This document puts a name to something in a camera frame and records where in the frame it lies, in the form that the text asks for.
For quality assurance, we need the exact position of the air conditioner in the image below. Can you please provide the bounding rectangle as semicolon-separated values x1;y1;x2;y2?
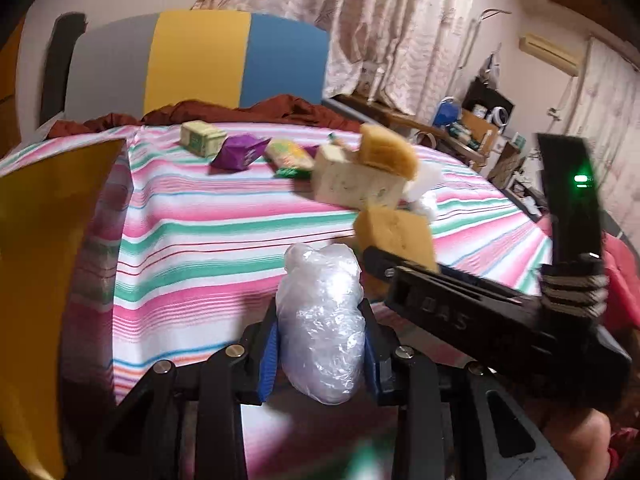
517;34;581;78

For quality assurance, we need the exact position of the wooden desk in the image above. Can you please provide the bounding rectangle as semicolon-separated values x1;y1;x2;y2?
330;92;501;166

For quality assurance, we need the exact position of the black shelf unit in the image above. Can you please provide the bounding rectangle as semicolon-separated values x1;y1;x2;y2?
462;79;516;126

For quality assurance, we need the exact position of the pink cloth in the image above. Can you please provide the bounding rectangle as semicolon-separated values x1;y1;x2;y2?
600;232;640;331

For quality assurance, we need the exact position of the blue jug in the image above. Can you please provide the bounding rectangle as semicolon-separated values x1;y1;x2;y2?
432;96;463;128

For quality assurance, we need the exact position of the person's right forearm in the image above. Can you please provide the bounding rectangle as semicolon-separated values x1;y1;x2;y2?
525;400;626;480

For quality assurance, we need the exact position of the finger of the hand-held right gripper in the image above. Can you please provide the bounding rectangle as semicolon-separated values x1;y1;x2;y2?
362;246;401;282

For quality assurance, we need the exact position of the brown blanket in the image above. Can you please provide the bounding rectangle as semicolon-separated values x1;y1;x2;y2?
47;94;371;140

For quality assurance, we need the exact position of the grey yellow blue cushion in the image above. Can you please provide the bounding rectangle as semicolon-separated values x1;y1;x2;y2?
65;9;331;113

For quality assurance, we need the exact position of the cream cardboard box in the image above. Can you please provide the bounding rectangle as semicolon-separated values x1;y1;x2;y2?
312;144;408;209

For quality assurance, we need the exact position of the small green box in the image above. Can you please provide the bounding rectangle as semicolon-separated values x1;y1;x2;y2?
180;121;228;157

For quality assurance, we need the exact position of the clear plastic bag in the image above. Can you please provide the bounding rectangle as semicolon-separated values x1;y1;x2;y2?
275;242;367;406

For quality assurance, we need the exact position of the gold tin box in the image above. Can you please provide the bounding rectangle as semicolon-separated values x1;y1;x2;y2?
0;137;128;480

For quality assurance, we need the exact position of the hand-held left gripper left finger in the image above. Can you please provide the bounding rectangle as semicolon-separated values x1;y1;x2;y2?
85;297;281;480

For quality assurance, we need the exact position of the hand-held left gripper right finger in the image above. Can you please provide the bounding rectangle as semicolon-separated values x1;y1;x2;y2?
357;297;576;480

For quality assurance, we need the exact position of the yellow green snack packet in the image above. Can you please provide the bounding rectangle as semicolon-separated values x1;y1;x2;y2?
264;139;317;179

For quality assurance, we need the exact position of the pale side curtain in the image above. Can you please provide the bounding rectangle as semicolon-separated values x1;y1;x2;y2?
565;35;640;211

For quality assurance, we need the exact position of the purple snack packet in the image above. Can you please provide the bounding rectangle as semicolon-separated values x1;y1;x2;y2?
210;133;271;170

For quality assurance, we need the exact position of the wooden wardrobe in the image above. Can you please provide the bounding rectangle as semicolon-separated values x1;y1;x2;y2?
0;15;26;161

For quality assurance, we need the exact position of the striped blanket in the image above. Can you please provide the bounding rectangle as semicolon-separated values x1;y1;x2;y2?
0;120;556;480

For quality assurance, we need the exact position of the patterned curtain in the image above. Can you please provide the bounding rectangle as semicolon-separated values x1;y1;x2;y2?
192;0;483;116

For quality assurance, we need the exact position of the metal clothes rack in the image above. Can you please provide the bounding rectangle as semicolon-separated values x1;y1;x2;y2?
457;7;513;81

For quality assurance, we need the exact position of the yellow sponge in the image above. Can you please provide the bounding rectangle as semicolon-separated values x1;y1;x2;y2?
359;122;418;179
354;207;441;273

